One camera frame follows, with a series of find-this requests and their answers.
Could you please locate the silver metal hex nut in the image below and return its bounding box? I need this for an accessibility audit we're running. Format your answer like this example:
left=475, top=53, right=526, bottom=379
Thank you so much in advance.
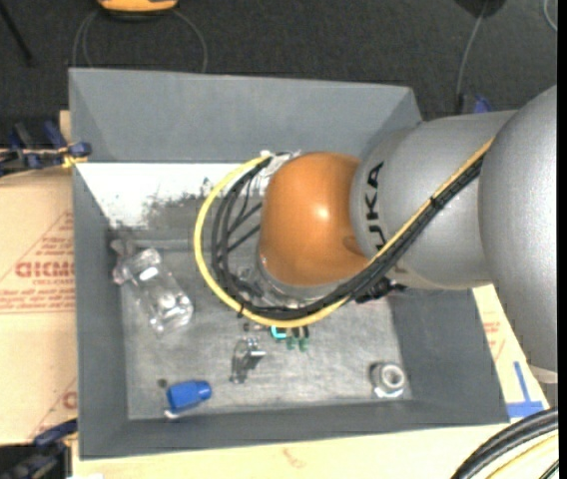
left=368, top=361, right=407, bottom=400

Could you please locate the grey metal bin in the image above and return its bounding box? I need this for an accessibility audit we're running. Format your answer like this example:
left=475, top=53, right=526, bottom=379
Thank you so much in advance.
left=67, top=67, right=510, bottom=458

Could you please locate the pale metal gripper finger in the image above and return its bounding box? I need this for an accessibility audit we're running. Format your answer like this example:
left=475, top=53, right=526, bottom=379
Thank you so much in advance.
left=246, top=337, right=269, bottom=369
left=230, top=341, right=250, bottom=385

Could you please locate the brown cardboard board, red print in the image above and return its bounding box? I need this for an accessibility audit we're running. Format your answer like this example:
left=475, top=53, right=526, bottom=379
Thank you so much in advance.
left=0, top=110, right=552, bottom=479

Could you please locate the blue cap with white tip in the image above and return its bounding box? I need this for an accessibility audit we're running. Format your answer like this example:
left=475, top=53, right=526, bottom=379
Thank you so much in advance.
left=163, top=378, right=214, bottom=421

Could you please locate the clear glass bottle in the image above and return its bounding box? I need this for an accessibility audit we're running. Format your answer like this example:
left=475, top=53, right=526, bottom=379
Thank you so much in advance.
left=111, top=246, right=196, bottom=337

